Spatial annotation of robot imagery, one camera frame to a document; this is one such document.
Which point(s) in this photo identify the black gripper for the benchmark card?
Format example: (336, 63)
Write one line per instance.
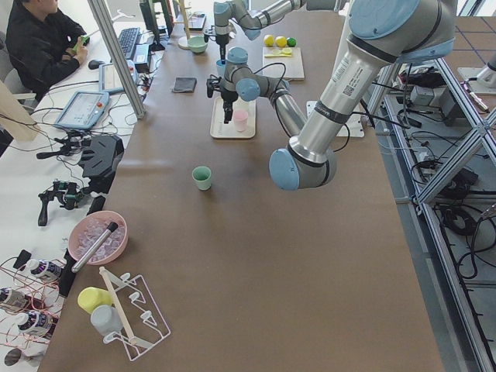
(222, 39)
(228, 97)

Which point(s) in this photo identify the pink cup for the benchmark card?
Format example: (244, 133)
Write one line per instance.
(239, 119)

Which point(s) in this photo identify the blue cup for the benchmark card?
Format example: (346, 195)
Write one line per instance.
(220, 68)

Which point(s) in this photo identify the green cup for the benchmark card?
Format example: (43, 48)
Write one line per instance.
(202, 177)

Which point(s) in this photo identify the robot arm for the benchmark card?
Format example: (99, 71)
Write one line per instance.
(380, 33)
(252, 13)

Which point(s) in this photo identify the cream rabbit tray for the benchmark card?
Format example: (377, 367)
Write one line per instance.
(229, 131)

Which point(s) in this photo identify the green bowl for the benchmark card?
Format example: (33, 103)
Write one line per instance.
(197, 44)

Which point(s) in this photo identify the wooden cup stand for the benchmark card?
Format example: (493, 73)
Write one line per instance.
(183, 41)

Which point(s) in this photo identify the yellow plastic knife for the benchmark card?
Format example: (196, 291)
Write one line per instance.
(277, 55)

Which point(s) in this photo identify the whole lemon upper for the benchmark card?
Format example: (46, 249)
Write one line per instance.
(268, 40)

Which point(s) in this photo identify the whole lemon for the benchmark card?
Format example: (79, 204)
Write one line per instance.
(281, 41)
(268, 40)

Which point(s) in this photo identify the grey folded cloth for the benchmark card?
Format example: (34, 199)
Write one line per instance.
(184, 85)

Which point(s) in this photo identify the whole lemon lower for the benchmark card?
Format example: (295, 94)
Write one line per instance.
(281, 41)

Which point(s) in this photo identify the wooden cutting board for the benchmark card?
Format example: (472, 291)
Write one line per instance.
(289, 67)

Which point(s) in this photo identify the green lime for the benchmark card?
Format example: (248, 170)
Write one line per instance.
(291, 42)

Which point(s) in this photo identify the black monitor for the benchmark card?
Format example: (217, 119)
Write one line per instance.
(149, 14)

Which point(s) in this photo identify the black keyboard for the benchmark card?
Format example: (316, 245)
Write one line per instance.
(128, 39)

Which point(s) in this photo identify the blue teach pendant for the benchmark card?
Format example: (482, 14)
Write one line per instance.
(83, 110)

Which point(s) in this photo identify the steel muddler black tip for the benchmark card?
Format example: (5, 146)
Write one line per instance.
(95, 246)

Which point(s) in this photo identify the seated person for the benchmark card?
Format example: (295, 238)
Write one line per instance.
(45, 46)

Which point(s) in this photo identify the pink bowl with ice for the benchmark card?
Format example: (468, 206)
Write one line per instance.
(92, 227)

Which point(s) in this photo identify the yellow cup on rack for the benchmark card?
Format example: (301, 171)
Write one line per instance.
(90, 298)

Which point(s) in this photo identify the grey cup on rack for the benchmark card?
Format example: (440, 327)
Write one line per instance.
(106, 320)

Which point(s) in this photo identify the aluminium frame post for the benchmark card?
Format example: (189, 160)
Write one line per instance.
(105, 25)

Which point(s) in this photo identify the white wire cup rack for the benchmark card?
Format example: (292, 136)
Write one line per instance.
(144, 325)

